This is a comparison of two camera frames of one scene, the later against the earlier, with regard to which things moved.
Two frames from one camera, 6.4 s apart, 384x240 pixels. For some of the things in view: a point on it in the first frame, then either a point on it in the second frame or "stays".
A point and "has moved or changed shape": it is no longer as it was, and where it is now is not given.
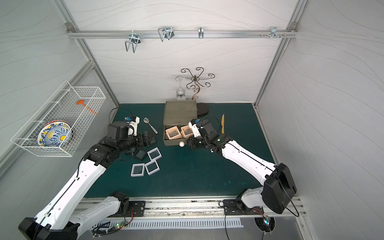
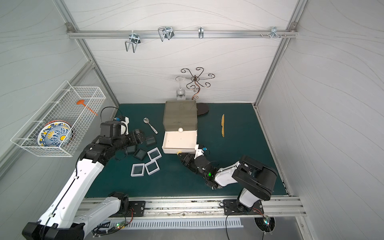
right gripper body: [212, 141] to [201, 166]
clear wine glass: [180, 93] stays
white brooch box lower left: [137, 170] stays
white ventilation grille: [137, 224] stays
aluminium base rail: [182, 206] stays
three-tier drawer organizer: [177, 115] has moved or changed shape
